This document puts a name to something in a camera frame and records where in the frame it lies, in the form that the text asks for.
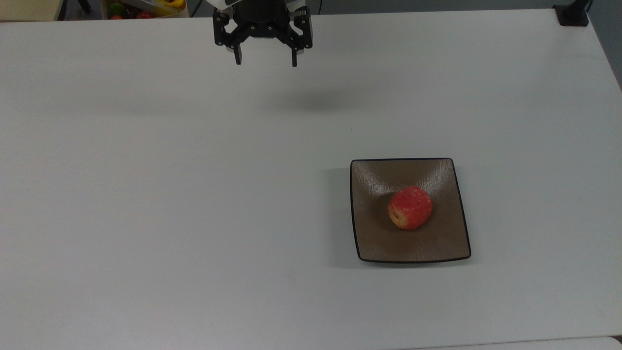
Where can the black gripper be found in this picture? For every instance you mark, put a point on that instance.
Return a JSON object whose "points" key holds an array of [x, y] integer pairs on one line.
{"points": [[262, 22]]}

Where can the red apple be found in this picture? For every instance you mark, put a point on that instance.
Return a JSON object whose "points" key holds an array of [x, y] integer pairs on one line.
{"points": [[410, 208]]}

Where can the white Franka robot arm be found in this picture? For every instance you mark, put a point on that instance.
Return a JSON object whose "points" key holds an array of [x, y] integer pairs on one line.
{"points": [[221, 2]]}

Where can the square brown ceramic plate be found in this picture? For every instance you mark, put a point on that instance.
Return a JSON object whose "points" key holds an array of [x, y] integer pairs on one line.
{"points": [[418, 243]]}

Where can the cardboard box of toy fruit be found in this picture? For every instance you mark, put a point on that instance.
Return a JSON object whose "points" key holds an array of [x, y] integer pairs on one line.
{"points": [[182, 12]]}

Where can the yellow toy fruit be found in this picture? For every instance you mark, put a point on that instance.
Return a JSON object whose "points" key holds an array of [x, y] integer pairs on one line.
{"points": [[170, 6]]}

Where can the red toy fruit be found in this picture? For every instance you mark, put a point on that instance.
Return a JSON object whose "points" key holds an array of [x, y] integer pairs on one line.
{"points": [[145, 15]]}

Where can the green toy fruit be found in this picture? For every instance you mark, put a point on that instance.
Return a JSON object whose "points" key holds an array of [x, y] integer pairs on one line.
{"points": [[115, 8]]}

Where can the beige wooden furniture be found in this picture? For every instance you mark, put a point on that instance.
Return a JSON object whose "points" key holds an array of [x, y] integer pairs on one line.
{"points": [[29, 8]]}

